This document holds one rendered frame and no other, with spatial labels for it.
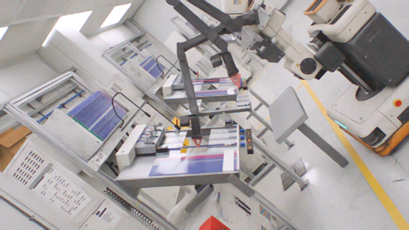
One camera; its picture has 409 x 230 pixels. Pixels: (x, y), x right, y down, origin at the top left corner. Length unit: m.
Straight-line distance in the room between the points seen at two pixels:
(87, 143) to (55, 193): 0.34
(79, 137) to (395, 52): 1.87
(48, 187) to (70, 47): 3.62
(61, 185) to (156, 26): 8.19
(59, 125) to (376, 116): 1.84
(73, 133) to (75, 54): 3.55
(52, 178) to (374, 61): 1.96
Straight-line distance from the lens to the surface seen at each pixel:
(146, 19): 10.11
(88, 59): 5.57
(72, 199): 2.25
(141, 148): 2.31
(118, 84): 3.44
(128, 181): 2.07
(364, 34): 2.20
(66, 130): 2.18
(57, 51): 5.75
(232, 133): 2.46
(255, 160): 3.55
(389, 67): 2.28
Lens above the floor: 1.37
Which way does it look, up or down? 10 degrees down
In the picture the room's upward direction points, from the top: 50 degrees counter-clockwise
